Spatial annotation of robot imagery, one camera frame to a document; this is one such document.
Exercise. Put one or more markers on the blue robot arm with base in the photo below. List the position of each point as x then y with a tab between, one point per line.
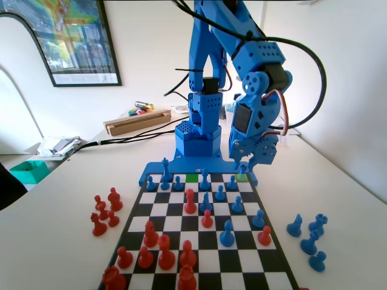
205	45

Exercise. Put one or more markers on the blue chess pawn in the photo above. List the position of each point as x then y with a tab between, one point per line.
237	207
219	195
150	185
317	262
258	220
231	184
178	185

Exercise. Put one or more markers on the red chess pawn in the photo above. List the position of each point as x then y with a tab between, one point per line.
112	220
124	259
207	220
145	259
98	200
102	213
264	238

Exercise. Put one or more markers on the tall blue chess king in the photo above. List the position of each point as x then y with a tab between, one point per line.
165	178

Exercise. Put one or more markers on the red chess rook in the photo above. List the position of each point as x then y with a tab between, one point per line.
186	281
114	281

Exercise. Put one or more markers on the captured red chess pieces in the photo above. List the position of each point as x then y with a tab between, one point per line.
98	229

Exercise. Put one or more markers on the printed paper sheet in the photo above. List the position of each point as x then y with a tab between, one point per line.
284	141

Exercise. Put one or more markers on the small black box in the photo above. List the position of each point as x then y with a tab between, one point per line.
223	113

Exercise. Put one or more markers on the white booklet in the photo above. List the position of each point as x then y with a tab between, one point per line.
180	109

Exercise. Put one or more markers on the black and white chessboard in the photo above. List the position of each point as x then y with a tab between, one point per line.
169	210

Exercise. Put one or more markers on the long cardboard box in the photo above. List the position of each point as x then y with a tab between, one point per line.
136	125

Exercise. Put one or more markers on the colourful marker set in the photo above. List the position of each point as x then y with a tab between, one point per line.
134	113

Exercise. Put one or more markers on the crumpled paper pile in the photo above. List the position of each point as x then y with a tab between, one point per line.
60	145

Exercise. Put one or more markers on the black framed poster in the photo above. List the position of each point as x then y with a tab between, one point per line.
75	30

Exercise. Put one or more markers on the green plastic bin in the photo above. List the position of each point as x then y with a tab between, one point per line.
30	172

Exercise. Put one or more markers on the dark black object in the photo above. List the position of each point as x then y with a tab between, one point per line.
9	187

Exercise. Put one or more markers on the white curved panel black rim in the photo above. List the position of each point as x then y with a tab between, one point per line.
18	45

